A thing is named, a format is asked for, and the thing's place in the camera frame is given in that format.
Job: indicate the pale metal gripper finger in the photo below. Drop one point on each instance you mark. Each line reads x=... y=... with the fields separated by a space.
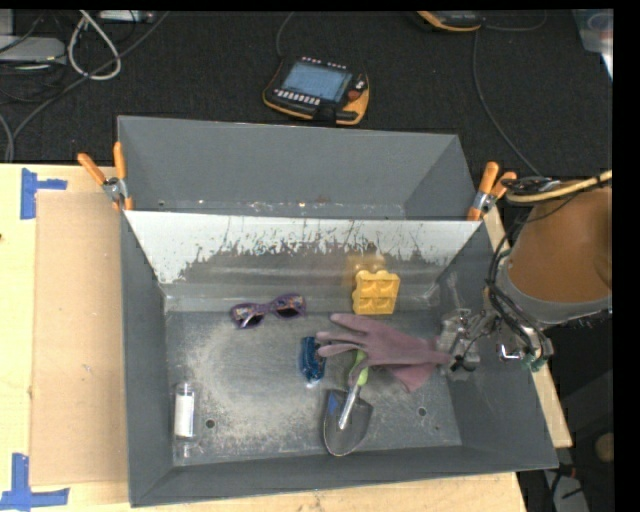
x=464 y=364
x=457 y=327

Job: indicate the clear plastic bottle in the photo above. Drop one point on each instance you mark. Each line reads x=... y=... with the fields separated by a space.
x=184 y=412

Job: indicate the blue shiny packet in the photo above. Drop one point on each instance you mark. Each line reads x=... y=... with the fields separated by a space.
x=311 y=360

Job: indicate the brown cardboard board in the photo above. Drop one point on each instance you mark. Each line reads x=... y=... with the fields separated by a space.
x=75 y=340

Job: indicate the purple sunglasses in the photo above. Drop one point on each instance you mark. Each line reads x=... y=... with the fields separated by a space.
x=270 y=310

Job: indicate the yellow toy brick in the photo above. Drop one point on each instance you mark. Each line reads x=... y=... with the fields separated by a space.
x=376 y=292

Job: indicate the mauve rubber glove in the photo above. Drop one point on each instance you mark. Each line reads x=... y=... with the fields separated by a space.
x=390 y=345

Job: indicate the grey metal bin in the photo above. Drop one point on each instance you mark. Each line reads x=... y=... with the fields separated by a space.
x=280 y=170

